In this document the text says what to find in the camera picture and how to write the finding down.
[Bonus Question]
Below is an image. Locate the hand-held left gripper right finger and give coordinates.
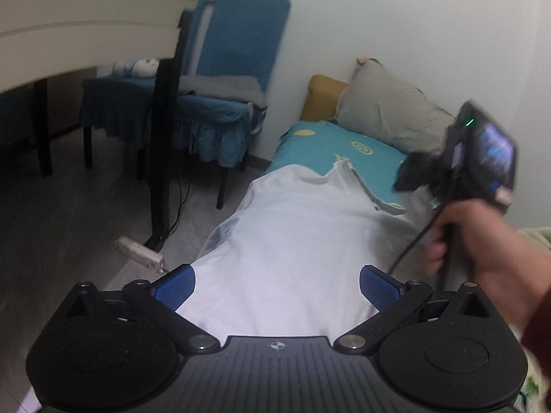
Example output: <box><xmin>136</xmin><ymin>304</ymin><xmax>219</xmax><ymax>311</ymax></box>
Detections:
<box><xmin>333</xmin><ymin>265</ymin><xmax>492</xmax><ymax>357</ymax></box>

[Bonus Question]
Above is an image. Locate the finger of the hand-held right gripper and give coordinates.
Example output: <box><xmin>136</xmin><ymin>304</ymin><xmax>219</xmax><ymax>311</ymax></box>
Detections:
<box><xmin>393</xmin><ymin>151</ymin><xmax>447</xmax><ymax>193</ymax></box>

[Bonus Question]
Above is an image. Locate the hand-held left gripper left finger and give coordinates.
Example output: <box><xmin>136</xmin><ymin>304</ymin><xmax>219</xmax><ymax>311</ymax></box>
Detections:
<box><xmin>64</xmin><ymin>264</ymin><xmax>221</xmax><ymax>356</ymax></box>

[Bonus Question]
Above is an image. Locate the white shirt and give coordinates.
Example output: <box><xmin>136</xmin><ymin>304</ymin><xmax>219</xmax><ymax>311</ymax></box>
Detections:
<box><xmin>174</xmin><ymin>158</ymin><xmax>440</xmax><ymax>340</ymax></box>

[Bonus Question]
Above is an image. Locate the person's right forearm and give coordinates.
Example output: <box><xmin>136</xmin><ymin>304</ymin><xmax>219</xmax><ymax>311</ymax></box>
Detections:
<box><xmin>469</xmin><ymin>209</ymin><xmax>551</xmax><ymax>353</ymax></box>

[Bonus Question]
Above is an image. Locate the person's right hand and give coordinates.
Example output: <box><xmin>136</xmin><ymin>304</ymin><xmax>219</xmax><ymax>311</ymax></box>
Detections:
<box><xmin>424</xmin><ymin>200</ymin><xmax>492</xmax><ymax>277</ymax></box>

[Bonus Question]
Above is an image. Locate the white power strip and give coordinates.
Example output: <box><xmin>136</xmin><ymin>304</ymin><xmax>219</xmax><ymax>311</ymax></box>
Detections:
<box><xmin>115</xmin><ymin>236</ymin><xmax>166</xmax><ymax>273</ymax></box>

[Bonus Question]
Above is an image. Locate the grey pillow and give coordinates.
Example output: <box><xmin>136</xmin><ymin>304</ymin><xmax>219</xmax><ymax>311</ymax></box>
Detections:
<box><xmin>332</xmin><ymin>57</ymin><xmax>457</xmax><ymax>156</ymax></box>

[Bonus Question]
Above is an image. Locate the teal printed pillow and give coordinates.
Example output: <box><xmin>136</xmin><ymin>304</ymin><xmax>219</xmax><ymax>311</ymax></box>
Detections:
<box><xmin>263</xmin><ymin>119</ymin><xmax>440</xmax><ymax>216</ymax></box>

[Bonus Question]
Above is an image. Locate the beige cloth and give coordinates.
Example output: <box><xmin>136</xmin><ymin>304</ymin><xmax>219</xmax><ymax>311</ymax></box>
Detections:
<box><xmin>517</xmin><ymin>226</ymin><xmax>551</xmax><ymax>251</ymax></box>

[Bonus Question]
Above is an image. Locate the yellow cushion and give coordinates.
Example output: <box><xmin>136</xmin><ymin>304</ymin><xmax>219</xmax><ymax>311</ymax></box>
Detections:
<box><xmin>299</xmin><ymin>74</ymin><xmax>350</xmax><ymax>123</ymax></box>

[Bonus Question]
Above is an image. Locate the printed blanket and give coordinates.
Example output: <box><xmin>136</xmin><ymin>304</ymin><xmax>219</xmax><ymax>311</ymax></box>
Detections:
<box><xmin>517</xmin><ymin>348</ymin><xmax>551</xmax><ymax>413</ymax></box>

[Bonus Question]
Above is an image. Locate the blue covered chair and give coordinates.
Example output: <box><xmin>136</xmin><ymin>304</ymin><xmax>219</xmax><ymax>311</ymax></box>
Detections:
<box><xmin>172</xmin><ymin>0</ymin><xmax>292</xmax><ymax>211</ymax></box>
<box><xmin>80</xmin><ymin>0</ymin><xmax>216</xmax><ymax>181</ymax></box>

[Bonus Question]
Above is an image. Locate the white and blue plush toy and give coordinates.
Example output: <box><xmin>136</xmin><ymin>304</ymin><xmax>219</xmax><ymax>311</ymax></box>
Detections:
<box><xmin>111</xmin><ymin>57</ymin><xmax>159</xmax><ymax>79</ymax></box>

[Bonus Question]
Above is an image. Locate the white table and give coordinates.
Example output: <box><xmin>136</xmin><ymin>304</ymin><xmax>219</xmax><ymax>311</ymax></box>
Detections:
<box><xmin>0</xmin><ymin>0</ymin><xmax>254</xmax><ymax>242</ymax></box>

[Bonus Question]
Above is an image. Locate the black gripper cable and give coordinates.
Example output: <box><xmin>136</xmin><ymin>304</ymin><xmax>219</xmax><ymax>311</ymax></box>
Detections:
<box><xmin>386</xmin><ymin>204</ymin><xmax>450</xmax><ymax>275</ymax></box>

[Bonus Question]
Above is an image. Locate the black floor cable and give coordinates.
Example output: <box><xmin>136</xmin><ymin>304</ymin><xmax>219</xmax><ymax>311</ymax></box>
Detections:
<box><xmin>159</xmin><ymin>176</ymin><xmax>194</xmax><ymax>242</ymax></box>

